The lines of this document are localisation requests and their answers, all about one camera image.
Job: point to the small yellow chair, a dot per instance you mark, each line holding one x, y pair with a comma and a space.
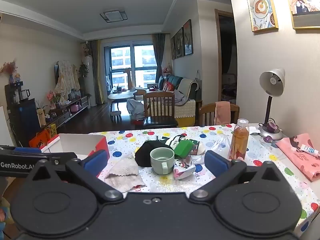
140, 93

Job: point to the white standing air conditioner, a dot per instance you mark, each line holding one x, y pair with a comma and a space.
90, 80

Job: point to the gold framed food poster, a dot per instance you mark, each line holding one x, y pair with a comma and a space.
262, 7

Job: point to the plush doll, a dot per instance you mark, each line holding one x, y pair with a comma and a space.
167, 69

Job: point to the white fuzzy cloth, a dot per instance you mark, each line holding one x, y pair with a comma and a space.
122, 175

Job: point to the pink towel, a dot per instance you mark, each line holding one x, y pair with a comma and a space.
222, 112

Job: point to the gold framed figure poster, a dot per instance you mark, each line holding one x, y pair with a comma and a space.
303, 2

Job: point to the red cushion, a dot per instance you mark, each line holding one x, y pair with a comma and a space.
168, 87

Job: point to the wooden giraffe figure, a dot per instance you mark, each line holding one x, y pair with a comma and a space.
128, 77

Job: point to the red flowers in vase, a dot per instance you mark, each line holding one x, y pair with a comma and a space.
8, 70

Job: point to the cream blanket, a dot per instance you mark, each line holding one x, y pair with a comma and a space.
187, 85

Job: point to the small wooden stool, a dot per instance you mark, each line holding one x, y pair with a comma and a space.
115, 115

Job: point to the low tv cabinet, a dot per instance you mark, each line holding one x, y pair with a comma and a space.
67, 115

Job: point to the black cloth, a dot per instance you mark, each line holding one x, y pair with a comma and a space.
145, 152

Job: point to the square ceiling light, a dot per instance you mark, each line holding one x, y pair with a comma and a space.
113, 15

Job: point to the large window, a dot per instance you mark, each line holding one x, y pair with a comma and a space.
140, 57

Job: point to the grey yellow curtain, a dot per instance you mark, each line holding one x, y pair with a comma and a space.
96, 67
158, 55

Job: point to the black water dispenser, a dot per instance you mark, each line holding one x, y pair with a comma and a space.
23, 115

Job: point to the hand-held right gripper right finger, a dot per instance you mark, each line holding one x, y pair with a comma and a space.
215, 161

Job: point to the clear plastic bag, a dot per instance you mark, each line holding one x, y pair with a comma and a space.
220, 142

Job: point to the sofa with lace cover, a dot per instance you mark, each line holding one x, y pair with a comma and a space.
183, 108

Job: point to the yellow gift bag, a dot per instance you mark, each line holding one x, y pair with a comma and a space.
51, 130

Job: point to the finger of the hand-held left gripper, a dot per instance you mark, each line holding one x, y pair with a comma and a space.
60, 158
27, 150

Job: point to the grey cloth bundle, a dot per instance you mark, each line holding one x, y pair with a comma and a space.
135, 108

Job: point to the orange gift bag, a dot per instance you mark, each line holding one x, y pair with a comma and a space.
38, 140

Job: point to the floral cloth cover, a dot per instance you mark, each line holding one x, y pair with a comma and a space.
66, 77

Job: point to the pink flower bouquet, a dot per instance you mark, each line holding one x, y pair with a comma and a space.
53, 98

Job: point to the orange drink bottle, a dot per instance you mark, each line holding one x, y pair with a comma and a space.
238, 142

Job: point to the wooden coffee table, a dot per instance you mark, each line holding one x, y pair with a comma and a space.
120, 96

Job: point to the balloon print tablecloth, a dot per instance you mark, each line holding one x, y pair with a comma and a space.
262, 155

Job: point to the white pink cartoon packet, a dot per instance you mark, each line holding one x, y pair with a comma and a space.
182, 168

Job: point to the pink printed plastic bag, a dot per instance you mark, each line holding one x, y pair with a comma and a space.
300, 165

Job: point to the white blue tube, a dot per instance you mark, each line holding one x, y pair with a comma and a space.
308, 150

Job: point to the wooden chair dark seat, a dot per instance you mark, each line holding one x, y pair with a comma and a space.
160, 121

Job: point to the pale green ceramic cup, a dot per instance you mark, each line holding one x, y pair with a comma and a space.
162, 165

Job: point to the narrow dark framed picture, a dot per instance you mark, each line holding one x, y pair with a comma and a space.
172, 47

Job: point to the white green christmas tote bag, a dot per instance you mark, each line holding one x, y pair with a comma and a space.
172, 141

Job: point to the white desk lamp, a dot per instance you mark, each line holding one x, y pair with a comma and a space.
272, 80

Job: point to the pink round object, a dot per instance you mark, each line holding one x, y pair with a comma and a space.
75, 108

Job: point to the green potted plant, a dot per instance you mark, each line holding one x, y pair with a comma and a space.
83, 70

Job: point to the red white cardboard box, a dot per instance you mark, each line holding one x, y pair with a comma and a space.
75, 142

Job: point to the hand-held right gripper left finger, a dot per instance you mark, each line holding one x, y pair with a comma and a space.
96, 161

